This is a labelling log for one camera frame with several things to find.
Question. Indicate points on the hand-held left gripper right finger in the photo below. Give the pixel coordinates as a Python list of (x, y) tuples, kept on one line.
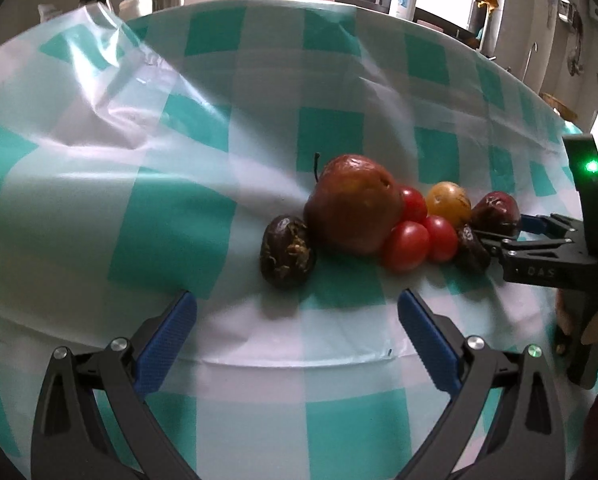
[(429, 345)]

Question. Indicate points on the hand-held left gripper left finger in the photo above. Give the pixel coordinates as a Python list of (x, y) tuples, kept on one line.
[(166, 340)]

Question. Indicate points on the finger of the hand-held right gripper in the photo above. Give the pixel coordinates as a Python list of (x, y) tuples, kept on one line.
[(534, 222), (529, 246)]

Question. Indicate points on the dark red wrinkled fruit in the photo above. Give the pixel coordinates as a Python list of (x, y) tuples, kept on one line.
[(496, 210)]

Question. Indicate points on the dark water chestnut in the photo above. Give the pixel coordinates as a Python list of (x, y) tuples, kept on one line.
[(471, 250)]

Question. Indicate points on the red cherry tomato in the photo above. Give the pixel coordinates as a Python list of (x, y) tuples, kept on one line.
[(406, 246), (413, 203), (441, 238)]

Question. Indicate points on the striped yellow pepino melon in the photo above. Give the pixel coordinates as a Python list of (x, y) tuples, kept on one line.
[(448, 201)]

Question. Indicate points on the dark wrinkled passion fruit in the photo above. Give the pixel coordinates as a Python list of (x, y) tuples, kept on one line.
[(286, 252)]

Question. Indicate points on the reddish brown pear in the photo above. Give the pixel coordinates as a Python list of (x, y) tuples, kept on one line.
[(351, 210)]

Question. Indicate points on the wooden bowl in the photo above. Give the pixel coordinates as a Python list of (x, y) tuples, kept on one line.
[(556, 102)]

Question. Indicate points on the teal checked plastic tablecloth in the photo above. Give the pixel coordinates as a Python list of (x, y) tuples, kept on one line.
[(179, 210)]

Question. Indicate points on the white jar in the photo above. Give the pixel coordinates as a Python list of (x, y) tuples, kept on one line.
[(129, 7)]

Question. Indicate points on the white snack packet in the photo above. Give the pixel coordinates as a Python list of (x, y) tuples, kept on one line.
[(49, 10)]

